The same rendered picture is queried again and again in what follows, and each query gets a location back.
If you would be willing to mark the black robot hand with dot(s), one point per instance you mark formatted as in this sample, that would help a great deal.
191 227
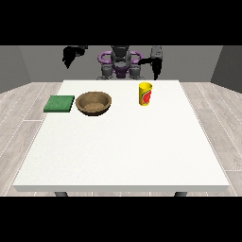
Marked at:
69 55
155 65

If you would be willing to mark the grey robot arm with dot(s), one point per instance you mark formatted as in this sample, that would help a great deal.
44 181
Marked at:
82 47
156 51

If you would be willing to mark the yellow cup with melon print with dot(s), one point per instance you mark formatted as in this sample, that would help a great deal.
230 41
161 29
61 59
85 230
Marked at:
145 94

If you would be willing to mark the green square pad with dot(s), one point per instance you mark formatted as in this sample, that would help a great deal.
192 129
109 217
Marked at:
59 103

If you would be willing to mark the brown wooden bowl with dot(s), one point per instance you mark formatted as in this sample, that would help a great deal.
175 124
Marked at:
93 103

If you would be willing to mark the grey robot trunk purple rings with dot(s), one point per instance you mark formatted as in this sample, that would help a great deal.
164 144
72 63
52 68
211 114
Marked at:
119 63

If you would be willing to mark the dark table leg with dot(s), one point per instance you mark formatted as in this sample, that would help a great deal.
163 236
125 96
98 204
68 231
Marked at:
180 194
61 194

